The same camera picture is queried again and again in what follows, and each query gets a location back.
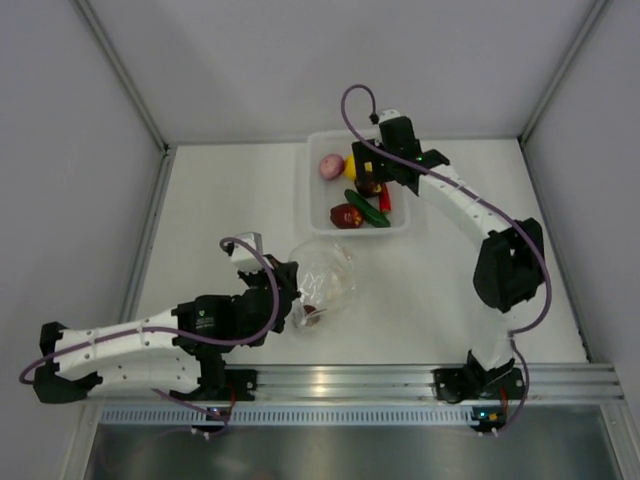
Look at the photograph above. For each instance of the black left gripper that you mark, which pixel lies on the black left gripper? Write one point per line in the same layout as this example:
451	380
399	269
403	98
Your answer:
285	274

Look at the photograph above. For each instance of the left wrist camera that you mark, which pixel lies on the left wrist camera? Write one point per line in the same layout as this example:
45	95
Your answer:
245	251

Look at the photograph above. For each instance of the yellow fake pear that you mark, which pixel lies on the yellow fake pear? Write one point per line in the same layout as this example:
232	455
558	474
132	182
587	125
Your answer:
349	170

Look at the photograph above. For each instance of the red fake chili pepper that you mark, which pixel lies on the red fake chili pepper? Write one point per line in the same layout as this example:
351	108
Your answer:
384	200

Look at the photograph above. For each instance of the small dark red fake fruit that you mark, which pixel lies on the small dark red fake fruit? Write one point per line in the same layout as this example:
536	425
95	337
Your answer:
311	316

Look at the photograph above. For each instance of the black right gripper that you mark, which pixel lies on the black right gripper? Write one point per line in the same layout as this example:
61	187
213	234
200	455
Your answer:
363	157

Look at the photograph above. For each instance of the white slotted cable duct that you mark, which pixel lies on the white slotted cable duct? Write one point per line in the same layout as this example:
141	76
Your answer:
301	416

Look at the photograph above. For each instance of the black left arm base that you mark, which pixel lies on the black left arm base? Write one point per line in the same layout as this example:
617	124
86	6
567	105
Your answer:
235	384

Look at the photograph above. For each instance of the red fake apple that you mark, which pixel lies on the red fake apple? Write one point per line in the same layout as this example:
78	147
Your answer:
346	216

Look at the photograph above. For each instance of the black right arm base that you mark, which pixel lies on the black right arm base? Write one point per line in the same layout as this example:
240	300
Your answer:
455	385

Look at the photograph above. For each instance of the white perforated plastic basket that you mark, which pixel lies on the white perforated plastic basket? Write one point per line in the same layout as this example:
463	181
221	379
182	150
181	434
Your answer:
320	195

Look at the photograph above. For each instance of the green fake cucumber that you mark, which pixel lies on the green fake cucumber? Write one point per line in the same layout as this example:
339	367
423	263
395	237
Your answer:
370	214

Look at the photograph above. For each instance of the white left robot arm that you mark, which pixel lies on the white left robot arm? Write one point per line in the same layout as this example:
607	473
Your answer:
178	353

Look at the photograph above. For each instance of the clear polka dot zip bag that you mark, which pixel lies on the clear polka dot zip bag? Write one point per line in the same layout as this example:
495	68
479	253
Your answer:
326	279

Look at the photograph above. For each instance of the dark maroon fake fruit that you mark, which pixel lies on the dark maroon fake fruit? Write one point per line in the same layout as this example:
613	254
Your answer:
367	185

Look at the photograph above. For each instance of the pink fake peach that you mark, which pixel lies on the pink fake peach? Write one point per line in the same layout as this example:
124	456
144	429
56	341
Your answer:
331	166

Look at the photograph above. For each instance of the aluminium mounting rail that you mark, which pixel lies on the aluminium mounting rail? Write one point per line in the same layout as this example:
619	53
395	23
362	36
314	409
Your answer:
584	383

